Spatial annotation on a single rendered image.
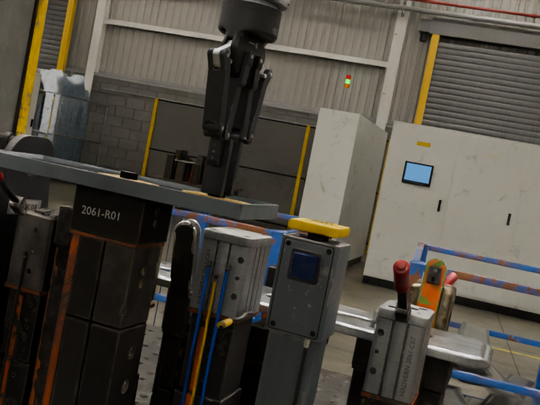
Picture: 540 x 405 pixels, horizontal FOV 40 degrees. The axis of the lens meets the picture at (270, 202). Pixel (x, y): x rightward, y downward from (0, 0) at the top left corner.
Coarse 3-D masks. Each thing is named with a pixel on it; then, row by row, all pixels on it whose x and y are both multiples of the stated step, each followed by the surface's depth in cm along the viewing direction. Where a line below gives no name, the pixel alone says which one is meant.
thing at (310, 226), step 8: (288, 224) 86; (296, 224) 86; (304, 224) 85; (312, 224) 85; (320, 224) 85; (328, 224) 87; (336, 224) 90; (312, 232) 85; (320, 232) 85; (328, 232) 84; (336, 232) 84; (344, 232) 87; (320, 240) 87; (328, 240) 88
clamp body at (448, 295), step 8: (416, 288) 130; (448, 288) 131; (416, 296) 130; (448, 296) 129; (416, 304) 130; (440, 304) 129; (448, 304) 129; (440, 312) 129; (448, 312) 129; (440, 320) 129; (448, 320) 133; (440, 328) 129; (448, 328) 138
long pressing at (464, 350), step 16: (160, 272) 126; (336, 320) 113; (352, 320) 117; (368, 320) 120; (352, 336) 111; (368, 336) 110; (432, 336) 117; (448, 336) 119; (464, 336) 122; (432, 352) 107; (448, 352) 107; (464, 352) 109; (480, 352) 111
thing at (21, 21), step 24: (0, 0) 437; (24, 0) 461; (0, 24) 442; (24, 24) 466; (0, 48) 446; (24, 48) 472; (0, 72) 451; (24, 72) 475; (0, 96) 457; (24, 96) 480; (0, 120) 462; (24, 120) 483
